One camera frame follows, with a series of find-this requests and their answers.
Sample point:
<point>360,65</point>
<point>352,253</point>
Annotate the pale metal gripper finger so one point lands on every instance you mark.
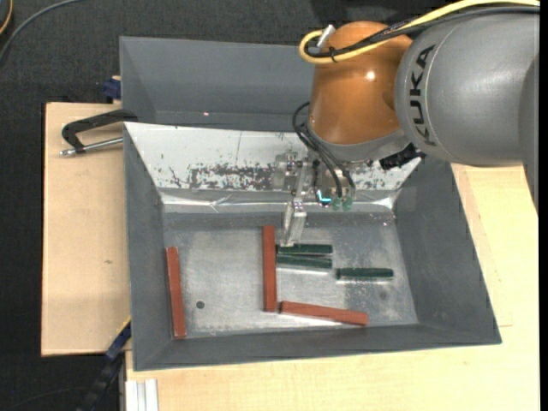
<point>289,231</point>
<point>300,223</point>

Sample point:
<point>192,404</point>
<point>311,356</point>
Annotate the dark green flat block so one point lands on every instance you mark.
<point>306,249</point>
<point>364,273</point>
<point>304,262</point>

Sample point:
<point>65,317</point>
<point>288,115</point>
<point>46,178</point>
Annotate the red-brown flat block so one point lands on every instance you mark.
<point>323,313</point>
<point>269,268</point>
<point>176,293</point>

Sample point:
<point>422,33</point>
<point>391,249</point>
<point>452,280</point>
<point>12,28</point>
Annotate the grey metal bin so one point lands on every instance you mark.
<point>231,281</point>

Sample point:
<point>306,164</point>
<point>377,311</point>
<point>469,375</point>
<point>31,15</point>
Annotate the black cylinder on white bracket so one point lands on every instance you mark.
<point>398,159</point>

